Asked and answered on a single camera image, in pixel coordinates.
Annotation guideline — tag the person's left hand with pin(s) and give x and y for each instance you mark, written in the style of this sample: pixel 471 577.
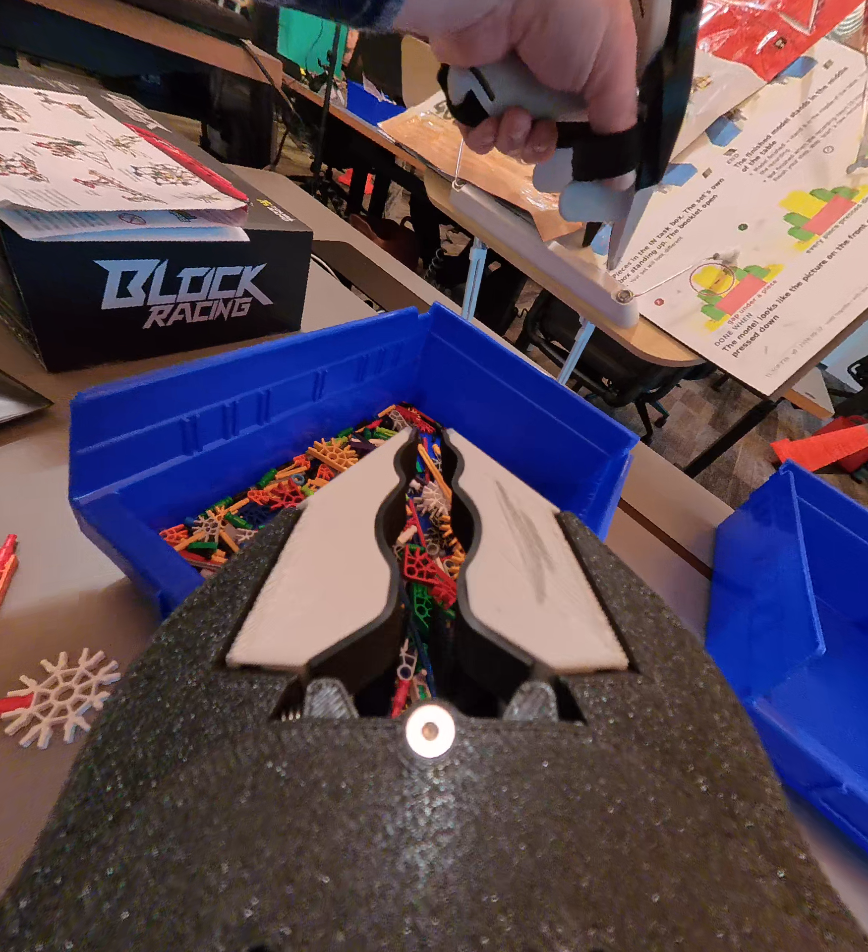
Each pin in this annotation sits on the person's left hand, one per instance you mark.
pixel 538 44

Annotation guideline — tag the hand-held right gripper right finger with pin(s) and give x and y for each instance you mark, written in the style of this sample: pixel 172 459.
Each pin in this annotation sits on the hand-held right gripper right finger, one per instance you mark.
pixel 545 595

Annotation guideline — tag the white paper leaflet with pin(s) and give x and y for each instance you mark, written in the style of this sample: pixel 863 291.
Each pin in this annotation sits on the white paper leaflet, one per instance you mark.
pixel 69 163

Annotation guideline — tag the blue plastic bin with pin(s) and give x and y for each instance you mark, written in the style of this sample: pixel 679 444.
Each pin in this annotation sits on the blue plastic bin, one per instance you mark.
pixel 255 401
pixel 776 595

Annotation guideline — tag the pile of colourful toy pieces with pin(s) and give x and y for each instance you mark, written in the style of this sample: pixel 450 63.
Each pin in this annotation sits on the pile of colourful toy pieces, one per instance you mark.
pixel 255 498

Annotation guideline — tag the black cardboard box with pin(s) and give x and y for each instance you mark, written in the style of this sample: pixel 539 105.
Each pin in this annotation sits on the black cardboard box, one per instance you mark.
pixel 144 297

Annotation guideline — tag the orange striped traffic cone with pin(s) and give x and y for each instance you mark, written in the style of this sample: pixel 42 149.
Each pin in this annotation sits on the orange striped traffic cone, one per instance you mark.
pixel 828 446

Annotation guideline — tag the short red toy rod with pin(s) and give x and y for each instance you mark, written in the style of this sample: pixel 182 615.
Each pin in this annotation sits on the short red toy rod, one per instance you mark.
pixel 7 547

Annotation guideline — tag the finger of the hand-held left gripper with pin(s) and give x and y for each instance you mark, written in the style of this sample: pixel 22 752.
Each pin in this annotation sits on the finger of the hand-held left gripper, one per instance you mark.
pixel 627 230

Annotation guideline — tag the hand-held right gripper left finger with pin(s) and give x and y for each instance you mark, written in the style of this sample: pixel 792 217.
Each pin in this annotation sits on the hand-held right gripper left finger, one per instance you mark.
pixel 322 587

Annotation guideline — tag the person's left forearm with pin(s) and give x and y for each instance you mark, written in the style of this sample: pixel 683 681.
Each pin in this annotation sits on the person's left forearm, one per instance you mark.
pixel 344 13

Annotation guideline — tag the star toy rod model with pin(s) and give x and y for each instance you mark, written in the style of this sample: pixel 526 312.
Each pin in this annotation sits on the star toy rod model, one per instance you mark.
pixel 62 699

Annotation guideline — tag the clear toy parts bag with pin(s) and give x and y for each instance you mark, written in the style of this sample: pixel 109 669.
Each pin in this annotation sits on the clear toy parts bag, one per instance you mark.
pixel 478 149

